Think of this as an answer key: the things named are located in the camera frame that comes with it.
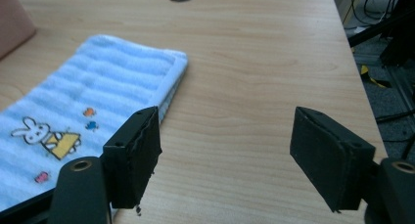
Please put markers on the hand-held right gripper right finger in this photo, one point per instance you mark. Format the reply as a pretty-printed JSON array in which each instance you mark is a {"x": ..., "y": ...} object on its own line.
[{"x": 329, "y": 158}]

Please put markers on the black metal stand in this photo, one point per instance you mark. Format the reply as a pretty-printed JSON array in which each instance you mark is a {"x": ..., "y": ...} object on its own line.
[{"x": 396, "y": 28}]

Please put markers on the aluminium floor rail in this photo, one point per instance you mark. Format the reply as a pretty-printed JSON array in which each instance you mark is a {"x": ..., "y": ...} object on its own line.
[{"x": 403, "y": 83}]

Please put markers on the yellow and black tape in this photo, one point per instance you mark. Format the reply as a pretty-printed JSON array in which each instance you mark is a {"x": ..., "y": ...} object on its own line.
[{"x": 370, "y": 75}]

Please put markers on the blue striped rabbit towel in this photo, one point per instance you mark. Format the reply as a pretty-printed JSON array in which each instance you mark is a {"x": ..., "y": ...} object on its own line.
[{"x": 98, "y": 87}]

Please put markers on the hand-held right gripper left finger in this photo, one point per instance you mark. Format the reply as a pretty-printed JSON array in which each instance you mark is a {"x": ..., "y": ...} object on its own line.
[{"x": 130, "y": 165}]

